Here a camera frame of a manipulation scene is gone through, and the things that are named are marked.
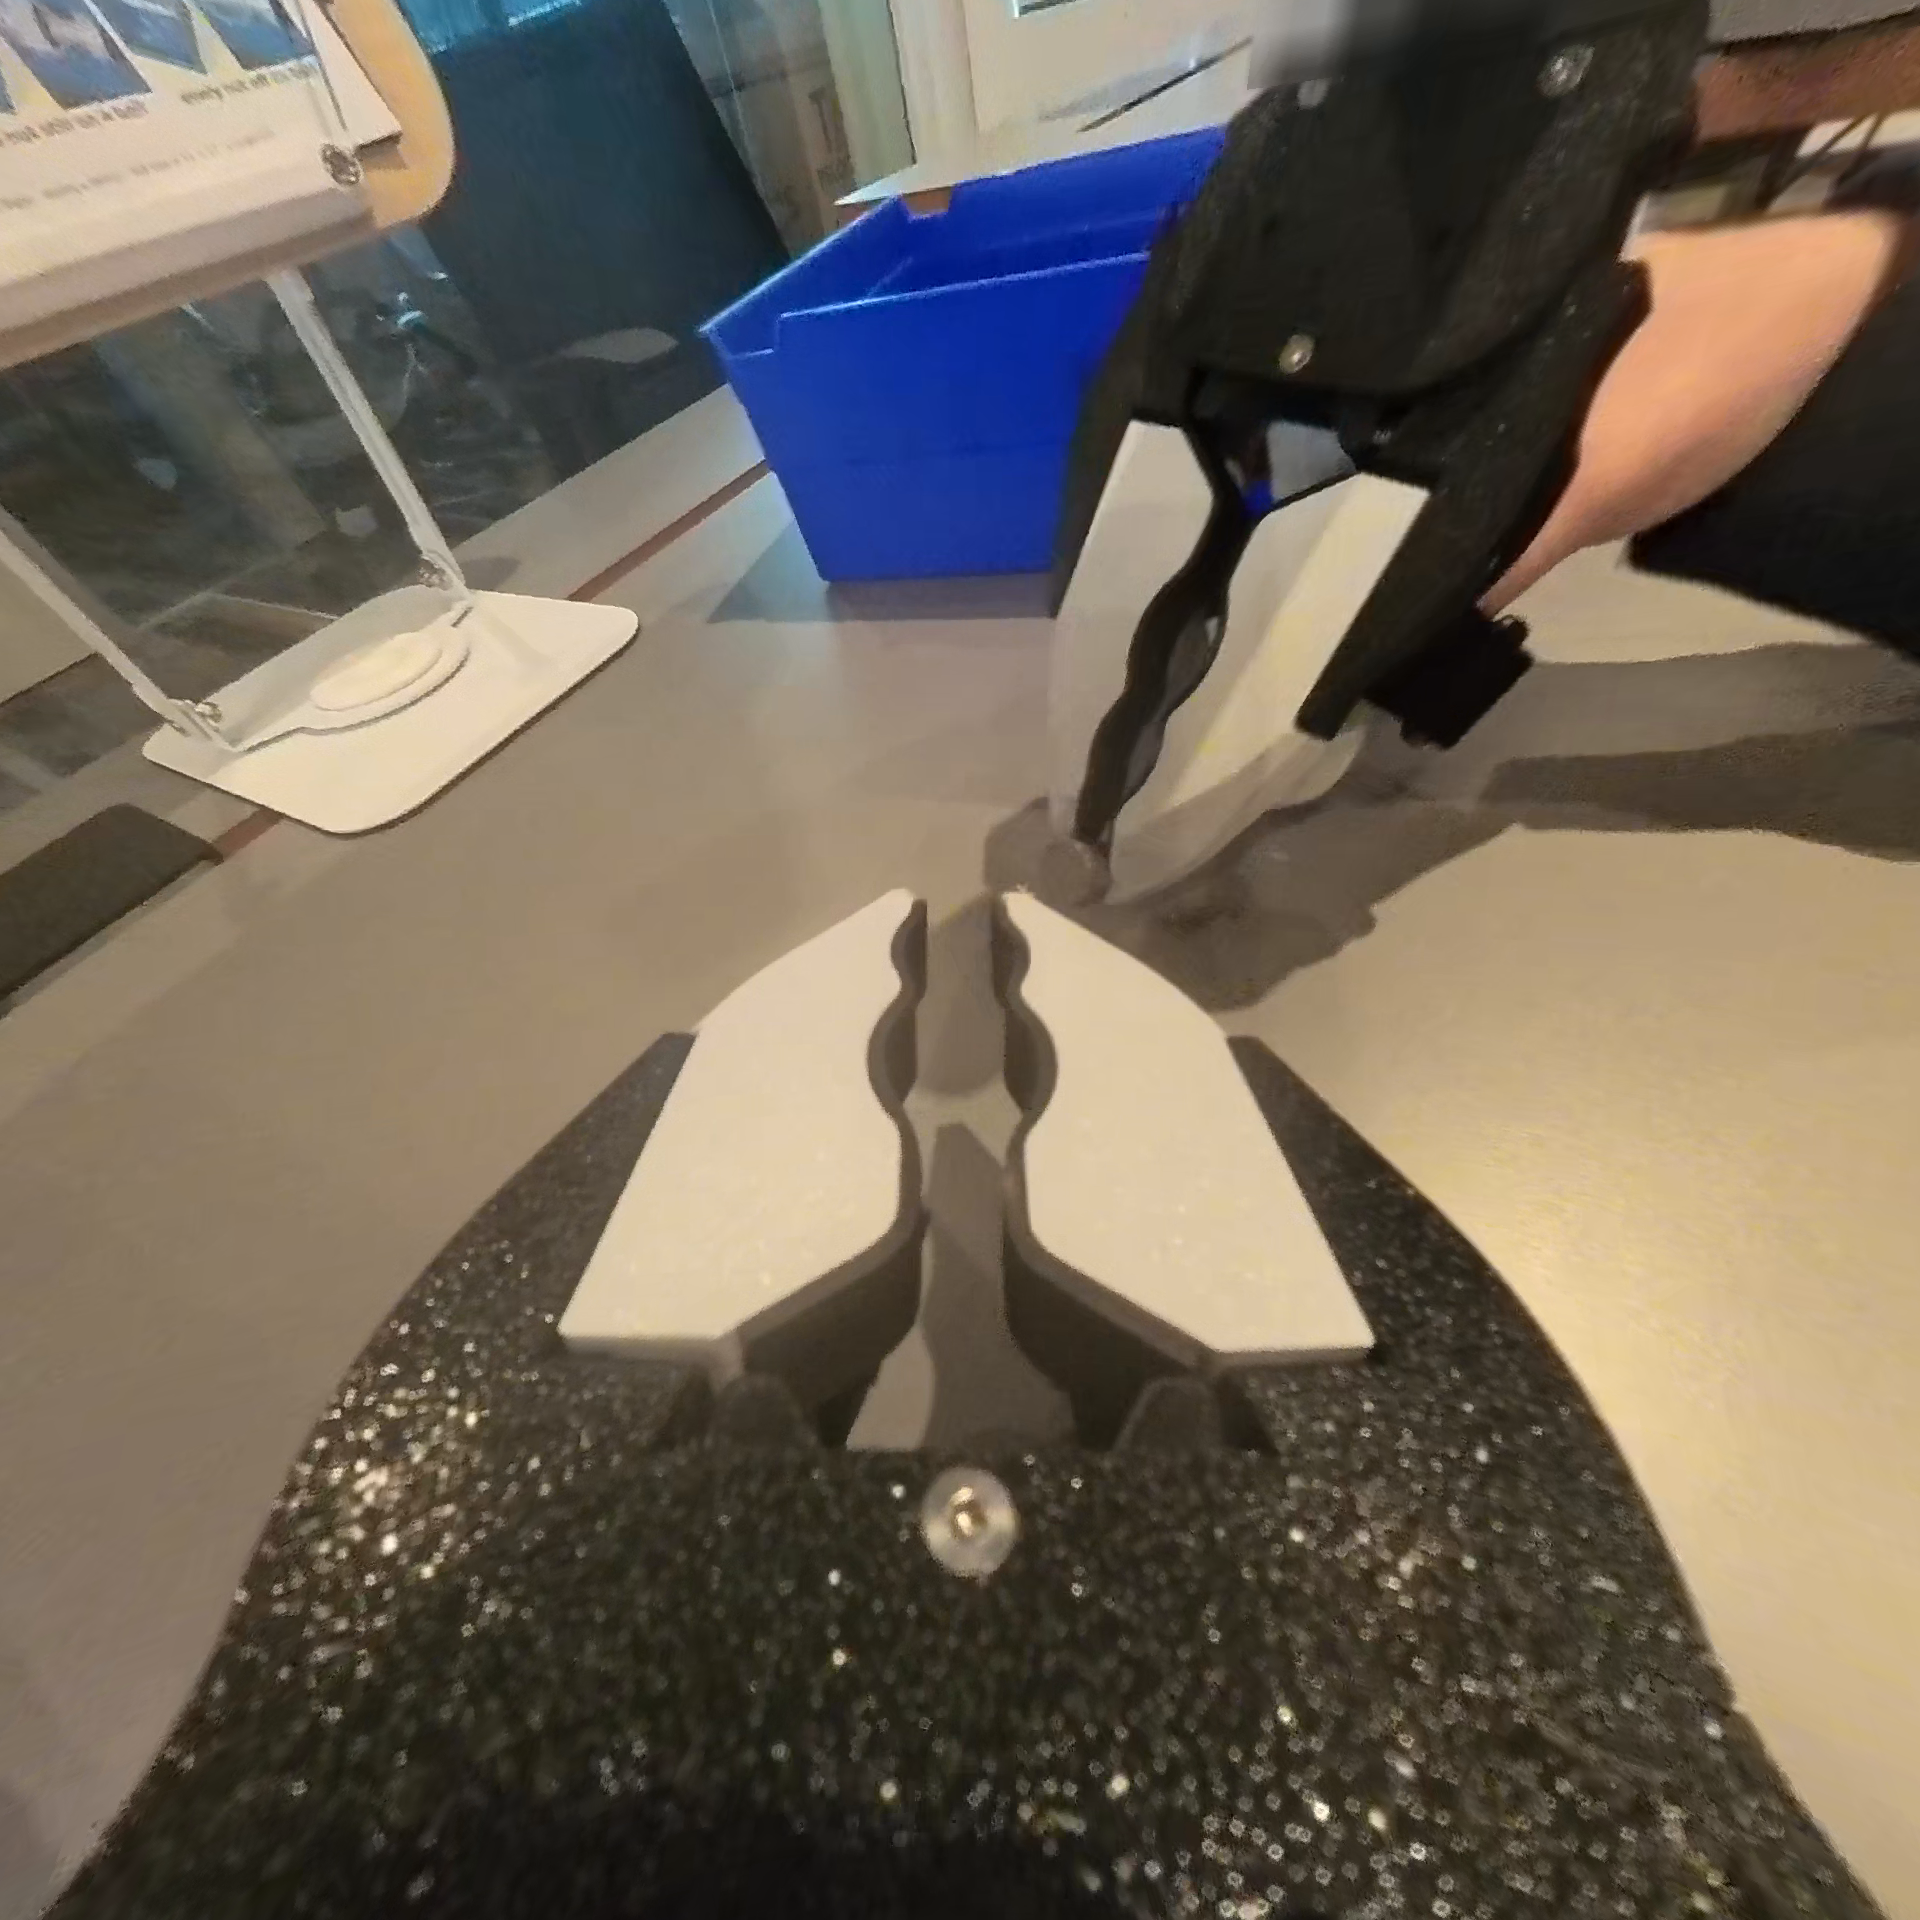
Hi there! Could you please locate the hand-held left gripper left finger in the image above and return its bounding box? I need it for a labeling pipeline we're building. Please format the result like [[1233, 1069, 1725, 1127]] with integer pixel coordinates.
[[558, 887, 932, 1385]]

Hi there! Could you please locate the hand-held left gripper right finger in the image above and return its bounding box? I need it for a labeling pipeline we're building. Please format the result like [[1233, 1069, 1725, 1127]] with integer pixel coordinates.
[[990, 890, 1375, 1378]]

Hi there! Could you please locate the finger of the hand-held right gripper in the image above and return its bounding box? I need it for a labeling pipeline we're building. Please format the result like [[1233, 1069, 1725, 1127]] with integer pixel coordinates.
[[1047, 417, 1250, 865], [1117, 449, 1426, 905]]

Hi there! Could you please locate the blue bin with black divider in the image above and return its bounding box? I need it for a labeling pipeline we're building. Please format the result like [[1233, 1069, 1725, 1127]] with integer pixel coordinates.
[[700, 125, 1233, 587]]

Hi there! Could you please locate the person's right hand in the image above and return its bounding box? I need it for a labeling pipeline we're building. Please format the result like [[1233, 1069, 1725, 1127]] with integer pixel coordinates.
[[1486, 225, 1920, 665]]

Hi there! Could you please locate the instruction sign on acrylic stand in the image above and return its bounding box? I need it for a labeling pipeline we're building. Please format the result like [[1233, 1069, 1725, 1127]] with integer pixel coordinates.
[[0, 0, 641, 836]]

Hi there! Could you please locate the black rubber mat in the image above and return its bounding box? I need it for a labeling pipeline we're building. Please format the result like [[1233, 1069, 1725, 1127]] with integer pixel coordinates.
[[0, 805, 224, 1004]]

